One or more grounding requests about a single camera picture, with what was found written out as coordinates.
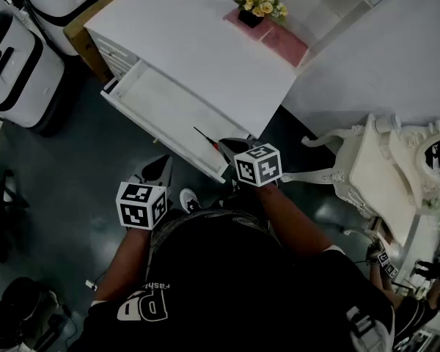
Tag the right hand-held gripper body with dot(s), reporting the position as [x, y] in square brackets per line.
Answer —
[258, 167]

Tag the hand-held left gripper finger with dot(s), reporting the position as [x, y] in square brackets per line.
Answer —
[167, 176]
[135, 177]

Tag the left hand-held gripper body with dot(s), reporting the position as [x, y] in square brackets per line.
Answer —
[135, 211]

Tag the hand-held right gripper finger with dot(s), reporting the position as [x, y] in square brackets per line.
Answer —
[254, 143]
[229, 159]

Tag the white drawer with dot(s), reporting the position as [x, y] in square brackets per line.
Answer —
[168, 112]

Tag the person's right forearm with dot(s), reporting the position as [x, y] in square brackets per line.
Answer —
[297, 222]

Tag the person's left forearm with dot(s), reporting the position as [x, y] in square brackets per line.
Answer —
[122, 266]

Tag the person's left white shoe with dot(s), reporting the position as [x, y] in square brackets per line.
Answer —
[190, 201]

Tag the white desk with hutch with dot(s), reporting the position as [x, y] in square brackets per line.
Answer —
[205, 57]

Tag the pink cloth mat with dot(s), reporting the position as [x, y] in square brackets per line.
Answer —
[232, 18]
[286, 46]

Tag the person's black shirt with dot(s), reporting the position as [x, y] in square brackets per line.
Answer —
[223, 288]

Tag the cream vanity table with mirror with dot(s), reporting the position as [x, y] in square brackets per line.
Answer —
[381, 182]

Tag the black chair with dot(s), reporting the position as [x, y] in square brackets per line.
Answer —
[1, 211]

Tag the brown cardboard box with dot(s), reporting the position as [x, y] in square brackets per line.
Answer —
[84, 46]

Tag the yellow flowers in black pot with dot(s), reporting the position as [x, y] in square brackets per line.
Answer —
[258, 0]

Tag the white and black robot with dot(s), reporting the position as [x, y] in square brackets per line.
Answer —
[18, 79]
[66, 6]

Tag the black stool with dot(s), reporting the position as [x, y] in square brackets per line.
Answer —
[22, 314]

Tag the small white flower sprig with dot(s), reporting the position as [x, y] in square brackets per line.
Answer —
[432, 203]

